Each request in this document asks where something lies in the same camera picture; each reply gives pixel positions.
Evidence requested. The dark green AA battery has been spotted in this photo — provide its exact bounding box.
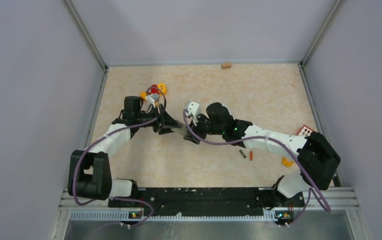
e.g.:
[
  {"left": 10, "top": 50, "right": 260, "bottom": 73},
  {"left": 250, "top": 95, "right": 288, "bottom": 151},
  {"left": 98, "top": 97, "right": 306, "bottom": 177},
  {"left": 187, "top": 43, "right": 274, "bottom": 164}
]
[{"left": 239, "top": 150, "right": 247, "bottom": 158}]

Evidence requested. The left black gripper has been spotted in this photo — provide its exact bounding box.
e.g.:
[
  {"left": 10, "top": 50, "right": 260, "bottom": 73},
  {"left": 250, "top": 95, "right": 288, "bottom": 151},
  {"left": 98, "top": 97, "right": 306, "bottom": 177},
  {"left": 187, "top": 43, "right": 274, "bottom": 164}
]
[{"left": 136, "top": 103, "right": 181, "bottom": 135}]

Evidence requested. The small wooden block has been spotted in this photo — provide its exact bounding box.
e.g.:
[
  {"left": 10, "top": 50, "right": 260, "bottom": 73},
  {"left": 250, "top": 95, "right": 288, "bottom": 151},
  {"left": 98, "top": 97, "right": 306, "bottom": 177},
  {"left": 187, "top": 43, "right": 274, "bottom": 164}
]
[{"left": 221, "top": 62, "right": 232, "bottom": 70}]

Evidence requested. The grey remote battery cover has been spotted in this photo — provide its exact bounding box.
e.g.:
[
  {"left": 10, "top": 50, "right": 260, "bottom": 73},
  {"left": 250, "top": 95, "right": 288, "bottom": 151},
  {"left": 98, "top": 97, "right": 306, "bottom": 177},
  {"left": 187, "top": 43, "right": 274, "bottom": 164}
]
[{"left": 171, "top": 127, "right": 188, "bottom": 137}]

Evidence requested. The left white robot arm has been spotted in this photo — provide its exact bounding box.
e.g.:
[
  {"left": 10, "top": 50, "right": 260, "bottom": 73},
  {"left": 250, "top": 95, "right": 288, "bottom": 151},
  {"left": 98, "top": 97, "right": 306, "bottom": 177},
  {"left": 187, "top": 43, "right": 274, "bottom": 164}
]
[{"left": 67, "top": 96, "right": 181, "bottom": 207}]

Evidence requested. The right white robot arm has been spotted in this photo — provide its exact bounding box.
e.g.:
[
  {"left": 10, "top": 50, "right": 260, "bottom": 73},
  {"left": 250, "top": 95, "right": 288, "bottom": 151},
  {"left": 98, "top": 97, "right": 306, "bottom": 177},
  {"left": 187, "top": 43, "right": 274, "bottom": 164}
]
[{"left": 183, "top": 102, "right": 341, "bottom": 206}]

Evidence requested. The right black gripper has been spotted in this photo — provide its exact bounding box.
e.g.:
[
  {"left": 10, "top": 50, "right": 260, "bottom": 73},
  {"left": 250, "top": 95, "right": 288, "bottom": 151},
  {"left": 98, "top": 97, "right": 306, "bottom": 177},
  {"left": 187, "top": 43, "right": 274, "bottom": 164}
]
[{"left": 184, "top": 111, "right": 225, "bottom": 144}]

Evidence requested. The yellow toy piece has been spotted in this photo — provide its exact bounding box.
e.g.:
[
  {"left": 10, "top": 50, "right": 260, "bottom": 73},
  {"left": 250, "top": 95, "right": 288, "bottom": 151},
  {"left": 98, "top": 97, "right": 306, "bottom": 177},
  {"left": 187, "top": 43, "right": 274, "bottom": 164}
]
[{"left": 281, "top": 157, "right": 295, "bottom": 168}]

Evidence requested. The yellow toy car brick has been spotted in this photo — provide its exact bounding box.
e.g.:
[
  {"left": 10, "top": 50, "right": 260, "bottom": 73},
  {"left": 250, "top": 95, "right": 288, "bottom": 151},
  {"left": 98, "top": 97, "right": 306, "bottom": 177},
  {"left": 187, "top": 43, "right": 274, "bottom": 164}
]
[{"left": 140, "top": 92, "right": 148, "bottom": 102}]

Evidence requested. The grey slotted cable duct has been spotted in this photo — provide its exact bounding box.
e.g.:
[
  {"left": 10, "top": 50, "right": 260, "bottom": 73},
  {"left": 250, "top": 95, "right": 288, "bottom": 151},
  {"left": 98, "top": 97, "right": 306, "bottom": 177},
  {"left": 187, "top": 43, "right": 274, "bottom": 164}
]
[{"left": 70, "top": 210, "right": 278, "bottom": 222}]

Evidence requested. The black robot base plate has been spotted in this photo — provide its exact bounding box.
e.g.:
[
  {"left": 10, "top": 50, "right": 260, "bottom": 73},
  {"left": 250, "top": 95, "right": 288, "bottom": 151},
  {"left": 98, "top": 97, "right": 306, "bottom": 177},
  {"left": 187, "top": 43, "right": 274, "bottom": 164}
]
[{"left": 108, "top": 187, "right": 305, "bottom": 217}]

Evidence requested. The red white toy panel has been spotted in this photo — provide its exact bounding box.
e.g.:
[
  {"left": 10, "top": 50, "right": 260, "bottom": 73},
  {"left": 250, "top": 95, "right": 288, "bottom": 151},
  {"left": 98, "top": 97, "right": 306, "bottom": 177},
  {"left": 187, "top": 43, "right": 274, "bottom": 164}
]
[{"left": 297, "top": 125, "right": 314, "bottom": 137}]

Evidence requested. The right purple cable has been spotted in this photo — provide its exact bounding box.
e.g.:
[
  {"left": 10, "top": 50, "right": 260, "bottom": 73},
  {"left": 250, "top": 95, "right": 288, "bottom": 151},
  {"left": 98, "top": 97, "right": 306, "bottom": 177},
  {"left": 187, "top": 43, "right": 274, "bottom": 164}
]
[{"left": 182, "top": 109, "right": 333, "bottom": 226}]

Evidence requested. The yellow round toy brick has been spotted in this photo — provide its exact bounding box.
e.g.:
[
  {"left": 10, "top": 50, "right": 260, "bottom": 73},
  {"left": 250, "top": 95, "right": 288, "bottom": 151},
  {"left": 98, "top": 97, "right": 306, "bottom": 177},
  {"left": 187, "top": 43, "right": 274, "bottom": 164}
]
[{"left": 157, "top": 83, "right": 167, "bottom": 95}]

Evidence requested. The red toy cylinder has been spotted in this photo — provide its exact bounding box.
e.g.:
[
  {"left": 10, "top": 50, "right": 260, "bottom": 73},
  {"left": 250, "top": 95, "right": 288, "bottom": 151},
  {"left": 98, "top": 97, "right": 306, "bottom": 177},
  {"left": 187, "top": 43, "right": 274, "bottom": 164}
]
[{"left": 150, "top": 84, "right": 160, "bottom": 94}]

